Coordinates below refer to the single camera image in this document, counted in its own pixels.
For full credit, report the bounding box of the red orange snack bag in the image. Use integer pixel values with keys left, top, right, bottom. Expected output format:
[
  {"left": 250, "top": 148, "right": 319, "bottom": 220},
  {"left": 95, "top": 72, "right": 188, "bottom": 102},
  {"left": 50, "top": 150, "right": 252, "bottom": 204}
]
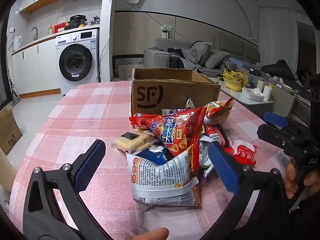
[{"left": 204, "top": 99, "right": 235, "bottom": 126}]

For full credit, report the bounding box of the white kitchen base cabinet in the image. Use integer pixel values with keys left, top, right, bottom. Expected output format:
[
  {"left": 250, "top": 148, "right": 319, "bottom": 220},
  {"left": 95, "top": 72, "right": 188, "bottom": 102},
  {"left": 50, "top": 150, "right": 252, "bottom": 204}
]
[{"left": 11, "top": 39, "right": 62, "bottom": 98}]

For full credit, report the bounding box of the light blue bolster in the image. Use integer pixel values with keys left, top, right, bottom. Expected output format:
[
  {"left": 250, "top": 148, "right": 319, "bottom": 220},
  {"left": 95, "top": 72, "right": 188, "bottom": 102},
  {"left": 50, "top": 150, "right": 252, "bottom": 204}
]
[{"left": 229, "top": 57, "right": 258, "bottom": 70}]

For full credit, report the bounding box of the flat red snack packet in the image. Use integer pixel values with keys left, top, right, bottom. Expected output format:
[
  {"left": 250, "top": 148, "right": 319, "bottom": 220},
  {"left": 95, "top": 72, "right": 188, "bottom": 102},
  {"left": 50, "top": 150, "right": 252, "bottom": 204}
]
[{"left": 129, "top": 112, "right": 151, "bottom": 130}]

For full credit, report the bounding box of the red triangular crisp bag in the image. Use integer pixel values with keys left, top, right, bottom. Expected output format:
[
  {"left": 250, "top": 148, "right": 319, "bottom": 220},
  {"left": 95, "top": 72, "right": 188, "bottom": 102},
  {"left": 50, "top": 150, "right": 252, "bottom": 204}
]
[{"left": 142, "top": 106, "right": 208, "bottom": 158}]

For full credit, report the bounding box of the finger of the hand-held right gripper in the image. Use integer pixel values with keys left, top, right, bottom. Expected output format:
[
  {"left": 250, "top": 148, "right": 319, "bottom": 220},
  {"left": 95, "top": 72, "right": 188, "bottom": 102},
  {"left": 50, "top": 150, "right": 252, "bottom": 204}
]
[
  {"left": 257, "top": 124, "right": 301, "bottom": 153},
  {"left": 263, "top": 112, "right": 311, "bottom": 141}
]

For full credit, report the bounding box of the yellow plastic bag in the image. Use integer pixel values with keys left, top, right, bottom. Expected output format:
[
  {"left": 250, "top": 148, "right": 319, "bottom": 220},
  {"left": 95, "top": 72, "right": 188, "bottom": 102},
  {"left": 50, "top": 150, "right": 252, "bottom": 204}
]
[{"left": 222, "top": 69, "right": 249, "bottom": 92}]

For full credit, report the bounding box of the grey sofa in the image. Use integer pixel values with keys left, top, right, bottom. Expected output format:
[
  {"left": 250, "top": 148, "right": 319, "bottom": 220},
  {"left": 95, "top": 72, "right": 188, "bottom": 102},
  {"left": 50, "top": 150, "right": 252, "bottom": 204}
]
[{"left": 143, "top": 38, "right": 260, "bottom": 77}]

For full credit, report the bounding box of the person's left hand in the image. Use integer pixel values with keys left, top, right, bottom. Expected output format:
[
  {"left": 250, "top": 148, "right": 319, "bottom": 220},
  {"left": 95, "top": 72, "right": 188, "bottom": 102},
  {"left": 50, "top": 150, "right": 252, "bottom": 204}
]
[{"left": 132, "top": 227, "right": 169, "bottom": 240}]

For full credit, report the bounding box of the white silver snack bag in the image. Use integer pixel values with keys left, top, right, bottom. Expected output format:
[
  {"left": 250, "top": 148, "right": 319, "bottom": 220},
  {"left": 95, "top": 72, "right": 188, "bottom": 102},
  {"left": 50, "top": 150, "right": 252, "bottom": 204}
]
[{"left": 126, "top": 145, "right": 203, "bottom": 207}]

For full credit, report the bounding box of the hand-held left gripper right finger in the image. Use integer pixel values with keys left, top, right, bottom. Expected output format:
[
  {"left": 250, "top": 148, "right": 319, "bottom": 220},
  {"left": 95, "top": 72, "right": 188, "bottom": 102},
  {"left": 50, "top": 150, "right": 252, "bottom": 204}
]
[{"left": 200, "top": 141, "right": 300, "bottom": 240}]

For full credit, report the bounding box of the black pressure cooker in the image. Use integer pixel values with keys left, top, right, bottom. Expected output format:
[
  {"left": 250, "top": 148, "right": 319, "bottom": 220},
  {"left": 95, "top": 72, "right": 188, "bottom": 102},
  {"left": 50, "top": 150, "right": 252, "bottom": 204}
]
[{"left": 65, "top": 15, "right": 87, "bottom": 30}]

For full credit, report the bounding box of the red box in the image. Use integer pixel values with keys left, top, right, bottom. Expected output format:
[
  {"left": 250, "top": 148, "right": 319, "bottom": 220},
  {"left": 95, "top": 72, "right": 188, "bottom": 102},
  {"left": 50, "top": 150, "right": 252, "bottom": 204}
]
[{"left": 54, "top": 22, "right": 68, "bottom": 33}]

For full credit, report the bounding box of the white electric kettle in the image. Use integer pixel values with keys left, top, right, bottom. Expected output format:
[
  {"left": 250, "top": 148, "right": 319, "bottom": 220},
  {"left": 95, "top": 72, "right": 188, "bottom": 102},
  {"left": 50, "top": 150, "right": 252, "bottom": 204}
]
[{"left": 12, "top": 36, "right": 22, "bottom": 52}]

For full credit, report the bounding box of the red snack bar packet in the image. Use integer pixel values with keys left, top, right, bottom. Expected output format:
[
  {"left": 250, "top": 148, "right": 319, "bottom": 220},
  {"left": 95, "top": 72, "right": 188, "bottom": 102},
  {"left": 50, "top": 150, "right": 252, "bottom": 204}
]
[{"left": 205, "top": 125, "right": 231, "bottom": 148}]

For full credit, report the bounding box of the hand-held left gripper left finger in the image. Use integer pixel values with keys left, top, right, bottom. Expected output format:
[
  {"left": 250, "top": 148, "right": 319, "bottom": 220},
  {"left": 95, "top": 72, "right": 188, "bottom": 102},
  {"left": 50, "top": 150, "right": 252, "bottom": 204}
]
[{"left": 23, "top": 139, "right": 113, "bottom": 240}]

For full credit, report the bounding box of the blue cookie packet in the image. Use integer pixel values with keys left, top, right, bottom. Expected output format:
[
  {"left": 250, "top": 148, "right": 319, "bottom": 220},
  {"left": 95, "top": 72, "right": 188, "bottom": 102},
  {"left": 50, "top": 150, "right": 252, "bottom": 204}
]
[{"left": 137, "top": 147, "right": 173, "bottom": 166}]

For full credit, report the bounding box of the grey clothes heap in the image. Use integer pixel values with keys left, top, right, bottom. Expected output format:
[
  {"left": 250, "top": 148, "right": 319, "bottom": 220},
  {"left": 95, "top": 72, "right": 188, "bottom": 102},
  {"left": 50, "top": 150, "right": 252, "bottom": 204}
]
[{"left": 167, "top": 41, "right": 213, "bottom": 68}]

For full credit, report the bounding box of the person's right hand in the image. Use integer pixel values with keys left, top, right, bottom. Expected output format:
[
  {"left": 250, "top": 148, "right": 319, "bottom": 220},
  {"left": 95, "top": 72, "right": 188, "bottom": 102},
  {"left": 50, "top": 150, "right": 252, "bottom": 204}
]
[{"left": 285, "top": 159, "right": 304, "bottom": 200}]

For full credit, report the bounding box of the brown cardboard box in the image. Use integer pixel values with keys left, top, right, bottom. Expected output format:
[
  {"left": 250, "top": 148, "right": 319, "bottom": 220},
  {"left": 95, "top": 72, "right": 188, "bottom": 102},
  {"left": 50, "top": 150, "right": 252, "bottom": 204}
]
[{"left": 130, "top": 67, "right": 222, "bottom": 117}]

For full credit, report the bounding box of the white rectangular container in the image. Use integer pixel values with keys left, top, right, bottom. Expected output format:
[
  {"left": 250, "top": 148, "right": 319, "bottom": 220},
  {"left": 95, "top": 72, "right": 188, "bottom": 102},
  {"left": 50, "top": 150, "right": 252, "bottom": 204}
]
[{"left": 241, "top": 87, "right": 265, "bottom": 103}]

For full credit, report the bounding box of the white washing machine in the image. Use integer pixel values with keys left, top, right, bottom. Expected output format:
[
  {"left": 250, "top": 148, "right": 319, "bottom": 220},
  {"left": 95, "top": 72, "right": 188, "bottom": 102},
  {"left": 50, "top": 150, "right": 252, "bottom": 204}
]
[{"left": 55, "top": 28, "right": 100, "bottom": 95}]

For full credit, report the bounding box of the clear cracker packet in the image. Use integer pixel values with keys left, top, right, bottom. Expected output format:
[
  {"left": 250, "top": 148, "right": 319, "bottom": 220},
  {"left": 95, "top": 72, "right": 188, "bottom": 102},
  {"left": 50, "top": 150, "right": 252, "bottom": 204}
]
[{"left": 114, "top": 131, "right": 160, "bottom": 153}]

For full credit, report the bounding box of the dark clothes heap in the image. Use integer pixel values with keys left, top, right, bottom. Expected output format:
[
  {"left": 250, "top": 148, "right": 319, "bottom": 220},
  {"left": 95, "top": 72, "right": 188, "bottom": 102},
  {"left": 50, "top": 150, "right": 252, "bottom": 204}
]
[{"left": 260, "top": 59, "right": 306, "bottom": 91}]

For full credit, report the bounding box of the thin wall cable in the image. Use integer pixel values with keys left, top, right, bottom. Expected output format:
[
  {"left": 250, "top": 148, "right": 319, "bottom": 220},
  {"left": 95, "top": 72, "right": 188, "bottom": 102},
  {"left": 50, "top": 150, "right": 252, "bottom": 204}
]
[{"left": 115, "top": 0, "right": 191, "bottom": 42}]

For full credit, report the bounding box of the white coffee table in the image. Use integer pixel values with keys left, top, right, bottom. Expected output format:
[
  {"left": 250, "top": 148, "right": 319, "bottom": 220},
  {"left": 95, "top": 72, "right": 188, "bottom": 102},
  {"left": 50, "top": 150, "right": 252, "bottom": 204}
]
[{"left": 215, "top": 76, "right": 274, "bottom": 117}]

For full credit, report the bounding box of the printed cardboard box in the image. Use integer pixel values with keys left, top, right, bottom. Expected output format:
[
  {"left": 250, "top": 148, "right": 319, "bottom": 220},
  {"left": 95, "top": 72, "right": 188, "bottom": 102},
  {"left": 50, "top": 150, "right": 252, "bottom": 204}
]
[{"left": 0, "top": 105, "right": 23, "bottom": 155}]

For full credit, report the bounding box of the small red white packet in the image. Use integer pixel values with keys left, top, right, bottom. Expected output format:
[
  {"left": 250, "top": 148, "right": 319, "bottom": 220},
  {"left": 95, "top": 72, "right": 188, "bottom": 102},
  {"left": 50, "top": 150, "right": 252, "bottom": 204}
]
[{"left": 229, "top": 140, "right": 258, "bottom": 166}]

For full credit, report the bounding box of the grey sofa pillow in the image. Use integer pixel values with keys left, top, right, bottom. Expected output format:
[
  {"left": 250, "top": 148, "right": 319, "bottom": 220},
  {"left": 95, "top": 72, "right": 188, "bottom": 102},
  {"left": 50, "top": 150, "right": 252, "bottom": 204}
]
[{"left": 204, "top": 49, "right": 229, "bottom": 69}]

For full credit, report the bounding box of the black white patterned panel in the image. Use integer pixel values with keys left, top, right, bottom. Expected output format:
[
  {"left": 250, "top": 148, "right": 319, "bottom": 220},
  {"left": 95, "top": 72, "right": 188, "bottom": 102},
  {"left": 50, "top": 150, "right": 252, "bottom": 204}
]
[{"left": 112, "top": 55, "right": 144, "bottom": 78}]

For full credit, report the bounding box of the pink checkered tablecloth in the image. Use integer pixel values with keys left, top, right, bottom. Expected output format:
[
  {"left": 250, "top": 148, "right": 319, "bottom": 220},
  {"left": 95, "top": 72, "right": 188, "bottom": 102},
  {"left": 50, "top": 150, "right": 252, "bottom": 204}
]
[{"left": 7, "top": 79, "right": 293, "bottom": 240}]

